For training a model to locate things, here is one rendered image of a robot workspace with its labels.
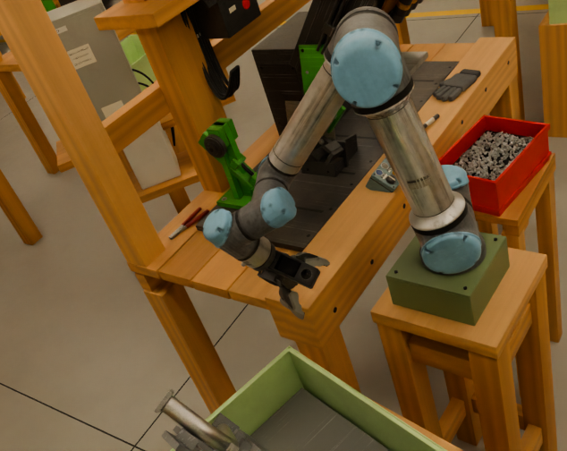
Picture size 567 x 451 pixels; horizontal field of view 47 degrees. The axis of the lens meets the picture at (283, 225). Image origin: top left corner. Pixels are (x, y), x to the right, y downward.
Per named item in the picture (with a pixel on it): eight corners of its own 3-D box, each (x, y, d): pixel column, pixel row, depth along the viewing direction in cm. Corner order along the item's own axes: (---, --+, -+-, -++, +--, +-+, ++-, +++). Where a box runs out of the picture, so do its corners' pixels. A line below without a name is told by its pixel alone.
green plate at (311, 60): (350, 107, 204) (344, 39, 196) (336, 115, 199) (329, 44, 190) (320, 106, 211) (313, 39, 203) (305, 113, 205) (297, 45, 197)
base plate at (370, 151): (460, 65, 244) (460, 60, 242) (306, 253, 180) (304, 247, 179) (362, 65, 268) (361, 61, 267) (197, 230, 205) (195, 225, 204)
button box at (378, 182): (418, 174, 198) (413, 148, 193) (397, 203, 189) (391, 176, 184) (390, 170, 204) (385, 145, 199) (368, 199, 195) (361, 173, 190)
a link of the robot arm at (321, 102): (356, -22, 122) (246, 167, 151) (355, -3, 114) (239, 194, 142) (408, 8, 125) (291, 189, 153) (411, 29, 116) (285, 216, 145)
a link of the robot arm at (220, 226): (229, 227, 132) (198, 245, 136) (264, 251, 139) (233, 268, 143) (228, 198, 137) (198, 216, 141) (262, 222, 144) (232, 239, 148)
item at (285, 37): (362, 97, 241) (342, 8, 222) (321, 141, 223) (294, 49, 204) (321, 96, 252) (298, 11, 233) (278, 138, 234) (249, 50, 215)
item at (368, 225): (519, 72, 254) (515, 36, 246) (323, 350, 168) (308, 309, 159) (483, 72, 262) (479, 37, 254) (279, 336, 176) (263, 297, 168)
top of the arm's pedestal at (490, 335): (548, 266, 161) (547, 254, 158) (498, 360, 143) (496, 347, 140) (429, 242, 180) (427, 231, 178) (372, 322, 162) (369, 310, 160)
